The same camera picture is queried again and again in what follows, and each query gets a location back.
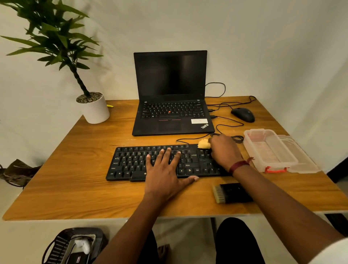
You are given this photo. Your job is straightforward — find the black laptop charger cable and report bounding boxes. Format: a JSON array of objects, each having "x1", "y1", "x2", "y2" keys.
[{"x1": 204, "y1": 82, "x2": 227, "y2": 98}]

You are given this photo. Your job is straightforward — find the black computer mouse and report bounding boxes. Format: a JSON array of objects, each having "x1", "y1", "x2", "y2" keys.
[{"x1": 231, "y1": 107, "x2": 256, "y2": 123}]

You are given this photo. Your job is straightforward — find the black cleaning brush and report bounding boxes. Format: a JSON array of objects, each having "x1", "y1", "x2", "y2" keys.
[{"x1": 212, "y1": 182, "x2": 254, "y2": 205}]

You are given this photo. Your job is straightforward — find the black laptop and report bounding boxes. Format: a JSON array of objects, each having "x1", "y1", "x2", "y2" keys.
[{"x1": 132, "y1": 50, "x2": 215, "y2": 137}]

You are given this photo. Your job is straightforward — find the green leafy plant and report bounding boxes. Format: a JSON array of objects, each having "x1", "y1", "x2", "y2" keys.
[{"x1": 0, "y1": 0, "x2": 104, "y2": 98}]

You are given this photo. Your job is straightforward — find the person's right forearm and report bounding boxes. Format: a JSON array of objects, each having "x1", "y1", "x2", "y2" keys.
[{"x1": 233, "y1": 165, "x2": 344, "y2": 264}]

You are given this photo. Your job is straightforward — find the clear lid with orange clips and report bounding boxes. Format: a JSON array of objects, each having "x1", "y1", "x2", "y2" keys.
[{"x1": 277, "y1": 135, "x2": 321, "y2": 174}]

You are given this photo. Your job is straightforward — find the black door frame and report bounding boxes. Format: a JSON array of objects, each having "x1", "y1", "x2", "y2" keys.
[{"x1": 326, "y1": 156, "x2": 348, "y2": 237}]

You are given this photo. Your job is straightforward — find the black mouse cable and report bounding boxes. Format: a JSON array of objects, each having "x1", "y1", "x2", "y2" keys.
[{"x1": 206, "y1": 95, "x2": 257, "y2": 112}]

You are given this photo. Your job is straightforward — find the red wrist band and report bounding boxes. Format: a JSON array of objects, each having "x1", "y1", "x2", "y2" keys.
[{"x1": 228, "y1": 157, "x2": 255, "y2": 176}]

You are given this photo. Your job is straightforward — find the brown patterned bag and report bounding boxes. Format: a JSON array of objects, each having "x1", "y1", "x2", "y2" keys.
[{"x1": 0, "y1": 159, "x2": 43, "y2": 188}]

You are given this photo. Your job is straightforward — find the black power adapter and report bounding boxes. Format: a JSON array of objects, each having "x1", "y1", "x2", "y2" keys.
[{"x1": 69, "y1": 251, "x2": 87, "y2": 264}]

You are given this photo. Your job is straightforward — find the person's left hand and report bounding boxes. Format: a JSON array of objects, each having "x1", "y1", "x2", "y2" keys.
[{"x1": 144, "y1": 147, "x2": 200, "y2": 205}]

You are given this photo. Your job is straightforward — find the person's left forearm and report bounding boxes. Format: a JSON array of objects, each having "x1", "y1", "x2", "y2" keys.
[{"x1": 94, "y1": 194, "x2": 163, "y2": 264}]

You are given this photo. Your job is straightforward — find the white plant pot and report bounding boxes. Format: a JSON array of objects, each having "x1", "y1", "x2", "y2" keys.
[{"x1": 76, "y1": 92, "x2": 111, "y2": 124}]

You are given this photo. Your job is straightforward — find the clear plastic container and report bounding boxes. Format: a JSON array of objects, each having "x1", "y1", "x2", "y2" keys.
[{"x1": 243, "y1": 128, "x2": 299, "y2": 174}]

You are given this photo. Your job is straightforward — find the person's white shirt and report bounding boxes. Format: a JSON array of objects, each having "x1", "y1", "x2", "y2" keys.
[{"x1": 308, "y1": 238, "x2": 348, "y2": 264}]

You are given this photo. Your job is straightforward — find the black woven basket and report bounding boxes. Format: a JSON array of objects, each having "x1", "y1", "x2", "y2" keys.
[{"x1": 41, "y1": 227, "x2": 108, "y2": 264}]

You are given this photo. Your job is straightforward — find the black keyboard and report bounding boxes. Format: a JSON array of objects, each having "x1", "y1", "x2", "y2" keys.
[{"x1": 105, "y1": 144, "x2": 232, "y2": 182}]

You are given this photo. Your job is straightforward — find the person's right hand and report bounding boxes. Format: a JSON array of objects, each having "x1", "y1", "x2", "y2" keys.
[{"x1": 208, "y1": 133, "x2": 244, "y2": 173}]

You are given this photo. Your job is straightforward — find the person's black trousers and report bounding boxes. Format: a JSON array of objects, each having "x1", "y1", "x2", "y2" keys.
[{"x1": 136, "y1": 217, "x2": 266, "y2": 264}]

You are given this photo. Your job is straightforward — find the person's bare foot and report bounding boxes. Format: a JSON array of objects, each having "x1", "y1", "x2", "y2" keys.
[{"x1": 157, "y1": 244, "x2": 171, "y2": 264}]

